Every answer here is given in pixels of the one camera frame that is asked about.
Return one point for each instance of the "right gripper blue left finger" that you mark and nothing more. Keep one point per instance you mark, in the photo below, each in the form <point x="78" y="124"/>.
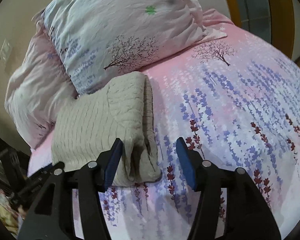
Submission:
<point x="69" y="201"/>

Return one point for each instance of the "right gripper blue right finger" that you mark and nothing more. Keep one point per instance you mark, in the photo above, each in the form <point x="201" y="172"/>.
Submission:
<point x="246" y="208"/>

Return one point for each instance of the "beige cable knit sweater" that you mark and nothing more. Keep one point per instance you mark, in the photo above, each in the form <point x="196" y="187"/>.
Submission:
<point x="87" y="126"/>

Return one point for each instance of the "left floral pink pillow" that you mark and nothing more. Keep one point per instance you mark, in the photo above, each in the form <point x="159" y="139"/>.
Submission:
<point x="37" y="90"/>

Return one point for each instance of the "pink lavender floral bedsheet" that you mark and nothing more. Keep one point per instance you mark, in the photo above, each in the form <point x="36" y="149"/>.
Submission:
<point x="237" y="102"/>

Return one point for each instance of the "right floral pillow with tree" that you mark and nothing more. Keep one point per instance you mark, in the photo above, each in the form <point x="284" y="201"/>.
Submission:
<point x="98" y="40"/>

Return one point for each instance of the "white wall switch plate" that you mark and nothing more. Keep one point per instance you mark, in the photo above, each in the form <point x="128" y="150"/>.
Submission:
<point x="5" y="52"/>

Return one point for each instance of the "wooden door frame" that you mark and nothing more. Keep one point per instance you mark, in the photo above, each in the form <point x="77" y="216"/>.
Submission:
<point x="275" y="21"/>

